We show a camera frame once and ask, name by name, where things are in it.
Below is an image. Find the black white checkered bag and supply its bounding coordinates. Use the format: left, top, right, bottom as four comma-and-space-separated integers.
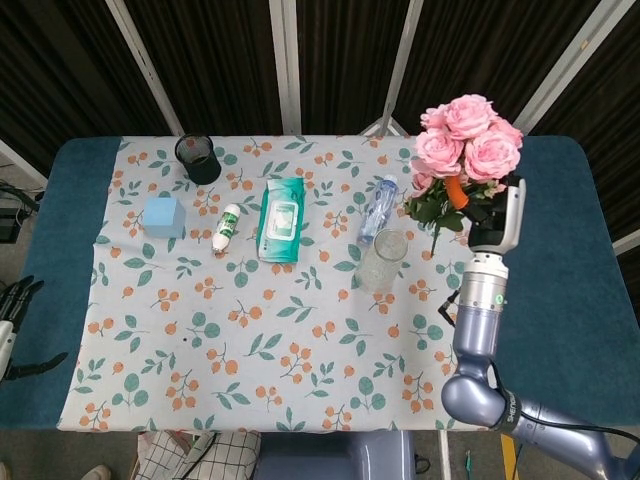
134, 430, 263, 480

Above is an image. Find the textured clear glass vase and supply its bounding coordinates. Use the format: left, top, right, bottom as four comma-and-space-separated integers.
353, 227, 410, 296

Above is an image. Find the teal wet wipes pack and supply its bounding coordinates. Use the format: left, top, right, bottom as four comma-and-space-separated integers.
255, 176, 307, 264

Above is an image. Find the light blue cube box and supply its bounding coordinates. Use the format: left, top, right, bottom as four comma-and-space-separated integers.
142, 196, 188, 240

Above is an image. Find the metal table leg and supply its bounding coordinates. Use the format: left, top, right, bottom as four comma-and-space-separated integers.
438, 430, 452, 480

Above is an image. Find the black mesh pen holder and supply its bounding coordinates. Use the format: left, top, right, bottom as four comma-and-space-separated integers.
173, 132, 223, 186

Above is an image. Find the blue table cover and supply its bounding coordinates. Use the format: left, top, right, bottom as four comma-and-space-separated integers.
0, 135, 640, 433

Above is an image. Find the black cable bundle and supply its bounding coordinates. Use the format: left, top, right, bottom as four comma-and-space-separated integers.
0, 179, 42, 245

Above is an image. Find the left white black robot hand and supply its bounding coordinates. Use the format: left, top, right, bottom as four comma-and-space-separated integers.
0, 276, 70, 383

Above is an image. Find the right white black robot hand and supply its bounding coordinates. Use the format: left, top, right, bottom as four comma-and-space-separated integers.
446, 174, 528, 256

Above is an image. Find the blue-grey robot torso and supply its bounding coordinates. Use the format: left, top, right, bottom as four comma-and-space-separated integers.
255, 430, 417, 480

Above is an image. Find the fruit and leaf print tablecloth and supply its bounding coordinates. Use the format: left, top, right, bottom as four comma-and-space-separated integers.
56, 134, 482, 434

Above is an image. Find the grey tripod stand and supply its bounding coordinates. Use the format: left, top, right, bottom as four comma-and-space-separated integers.
358, 102, 414, 139

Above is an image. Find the white partition frame post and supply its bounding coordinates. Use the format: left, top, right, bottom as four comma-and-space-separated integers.
268, 0, 305, 136
103, 0, 187, 137
383, 0, 427, 137
513, 0, 624, 134

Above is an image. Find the small white green bottle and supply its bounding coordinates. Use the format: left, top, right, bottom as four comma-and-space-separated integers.
210, 202, 242, 255

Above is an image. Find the clear plastic water bottle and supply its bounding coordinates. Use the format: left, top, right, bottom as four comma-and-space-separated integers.
355, 173, 400, 247

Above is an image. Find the pink rose bouquet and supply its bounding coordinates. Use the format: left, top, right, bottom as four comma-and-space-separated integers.
403, 93, 525, 262

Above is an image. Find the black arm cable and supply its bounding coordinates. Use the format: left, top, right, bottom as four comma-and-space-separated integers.
487, 359, 640, 436

